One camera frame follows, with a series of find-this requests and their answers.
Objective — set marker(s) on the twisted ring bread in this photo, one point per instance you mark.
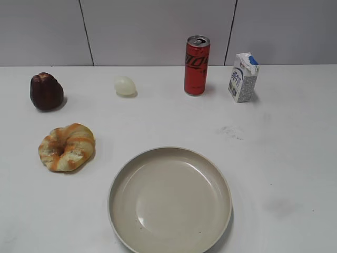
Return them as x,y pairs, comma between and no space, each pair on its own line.
66,149

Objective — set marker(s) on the white egg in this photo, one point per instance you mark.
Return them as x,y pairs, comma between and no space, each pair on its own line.
124,86

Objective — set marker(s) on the white blue milk carton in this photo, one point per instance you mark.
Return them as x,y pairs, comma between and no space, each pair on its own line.
243,77

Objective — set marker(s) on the red soda can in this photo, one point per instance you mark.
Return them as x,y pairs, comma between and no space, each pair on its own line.
196,64

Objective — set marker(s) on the beige round plate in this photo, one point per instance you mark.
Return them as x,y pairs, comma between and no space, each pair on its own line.
169,199

